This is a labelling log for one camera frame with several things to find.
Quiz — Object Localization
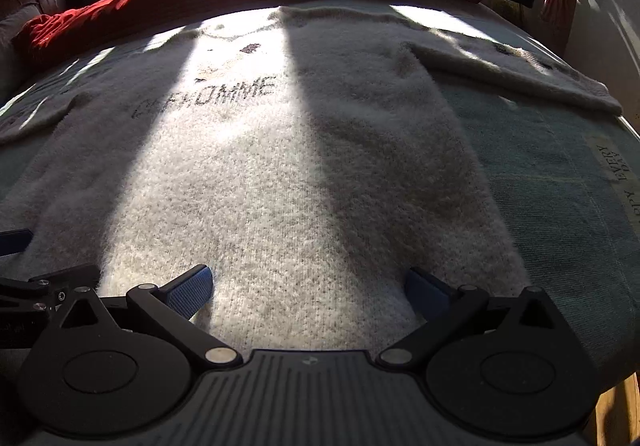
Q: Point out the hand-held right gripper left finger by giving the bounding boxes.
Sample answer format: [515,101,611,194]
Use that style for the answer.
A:
[60,264,243,372]

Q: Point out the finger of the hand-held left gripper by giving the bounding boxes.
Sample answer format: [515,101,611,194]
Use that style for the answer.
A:
[0,264,101,315]
[0,228,34,258]

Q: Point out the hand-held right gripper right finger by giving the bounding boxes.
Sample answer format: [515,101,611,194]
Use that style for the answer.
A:
[376,267,573,372]

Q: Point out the cream knit sweater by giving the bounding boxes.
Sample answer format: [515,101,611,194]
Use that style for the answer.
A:
[0,6,623,362]

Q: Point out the bed with grey-green plaid sheet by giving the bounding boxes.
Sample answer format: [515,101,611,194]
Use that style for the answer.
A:
[0,0,640,377]

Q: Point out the grey plaid pillow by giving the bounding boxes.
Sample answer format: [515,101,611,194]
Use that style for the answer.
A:
[0,0,41,101]

